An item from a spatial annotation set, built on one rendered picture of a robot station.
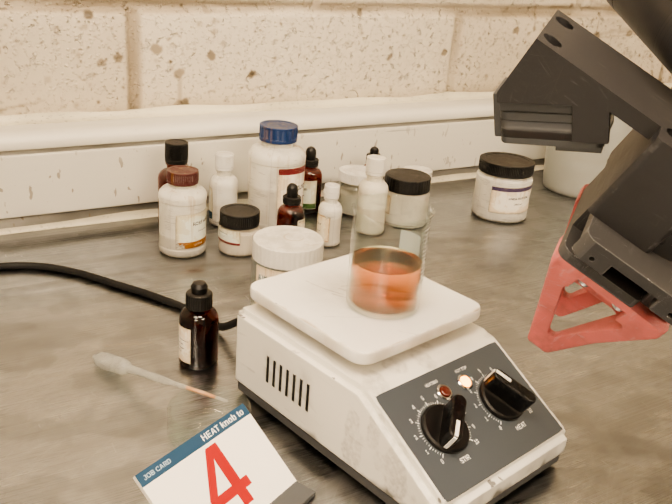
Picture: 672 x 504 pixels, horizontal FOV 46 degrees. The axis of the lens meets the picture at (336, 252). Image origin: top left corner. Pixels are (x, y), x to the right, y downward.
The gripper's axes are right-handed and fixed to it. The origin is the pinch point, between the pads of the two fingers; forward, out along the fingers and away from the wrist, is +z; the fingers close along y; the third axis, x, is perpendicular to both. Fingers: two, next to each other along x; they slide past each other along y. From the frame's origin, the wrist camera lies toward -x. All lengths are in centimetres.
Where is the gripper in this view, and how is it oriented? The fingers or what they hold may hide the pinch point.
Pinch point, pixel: (552, 318)
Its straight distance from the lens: 48.4
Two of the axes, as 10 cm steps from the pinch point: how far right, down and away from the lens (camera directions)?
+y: -4.3, 5.3, -7.3
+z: -4.1, 6.1, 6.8
